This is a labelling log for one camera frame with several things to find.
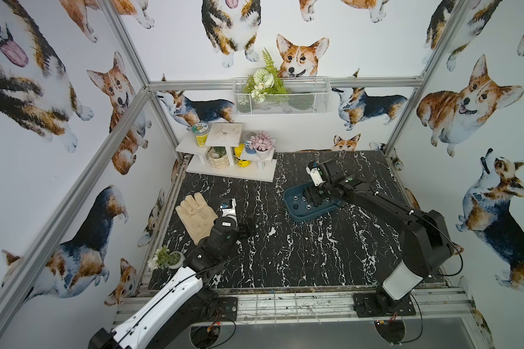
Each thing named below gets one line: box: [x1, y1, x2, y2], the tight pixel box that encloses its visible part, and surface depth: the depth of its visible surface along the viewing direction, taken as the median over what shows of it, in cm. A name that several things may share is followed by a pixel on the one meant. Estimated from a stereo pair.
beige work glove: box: [175, 191, 220, 246], surface depth 101 cm
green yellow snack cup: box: [191, 122, 209, 148], surface depth 102 cm
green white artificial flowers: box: [243, 47, 289, 103], surface depth 82 cm
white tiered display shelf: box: [175, 122, 278, 183], surface depth 107 cm
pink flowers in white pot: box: [249, 130, 275, 160], surface depth 94 cm
